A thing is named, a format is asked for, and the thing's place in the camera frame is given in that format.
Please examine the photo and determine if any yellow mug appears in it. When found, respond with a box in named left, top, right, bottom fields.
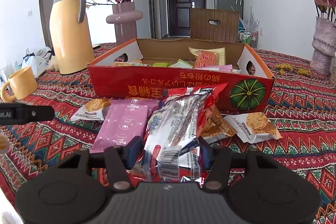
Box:
left=1, top=66, right=38, bottom=103

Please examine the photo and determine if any oat crisp packet right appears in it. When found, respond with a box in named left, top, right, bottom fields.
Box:
left=224, top=112, right=282, bottom=144

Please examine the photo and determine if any pink Delicious food packet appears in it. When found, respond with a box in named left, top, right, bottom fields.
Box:
left=90, top=99, right=159, bottom=153

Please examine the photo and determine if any pink glass vase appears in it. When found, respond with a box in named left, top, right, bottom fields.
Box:
left=106, top=2, right=143, bottom=46

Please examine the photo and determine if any yellow thermos jug grey handle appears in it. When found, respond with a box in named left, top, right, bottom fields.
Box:
left=49, top=0, right=95, bottom=75

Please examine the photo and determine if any orange snack bag in box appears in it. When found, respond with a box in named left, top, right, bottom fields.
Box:
left=189, top=47, right=226, bottom=68

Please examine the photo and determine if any red orange cardboard tray box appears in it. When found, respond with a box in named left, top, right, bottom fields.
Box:
left=88, top=38, right=275, bottom=113

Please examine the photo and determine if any brown wooden chair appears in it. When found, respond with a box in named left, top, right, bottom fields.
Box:
left=190, top=9, right=240, bottom=43

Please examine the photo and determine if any textured pink ceramic vase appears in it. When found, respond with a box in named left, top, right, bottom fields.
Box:
left=310, top=17, right=336, bottom=76

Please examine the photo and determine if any oat crisp packet white brown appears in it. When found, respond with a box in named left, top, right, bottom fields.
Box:
left=198, top=107, right=237, bottom=144

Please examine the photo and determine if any silver red snack packet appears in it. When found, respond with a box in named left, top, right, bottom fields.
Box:
left=128, top=84, right=227, bottom=185

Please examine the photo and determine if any lime green snack packet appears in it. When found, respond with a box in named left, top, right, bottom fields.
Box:
left=152, top=62, right=171, bottom=68

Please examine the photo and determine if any white plastic bag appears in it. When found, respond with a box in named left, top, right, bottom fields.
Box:
left=22, top=47, right=54, bottom=79

